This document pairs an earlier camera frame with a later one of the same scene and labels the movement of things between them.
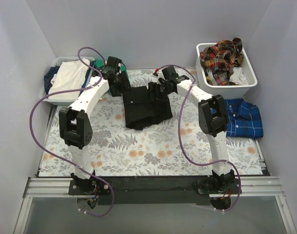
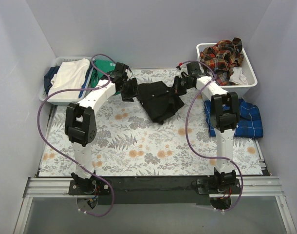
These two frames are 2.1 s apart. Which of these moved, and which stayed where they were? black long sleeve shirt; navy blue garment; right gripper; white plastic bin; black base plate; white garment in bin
Moved: black long sleeve shirt; right gripper
Stayed: navy blue garment; black base plate; white garment in bin; white plastic bin
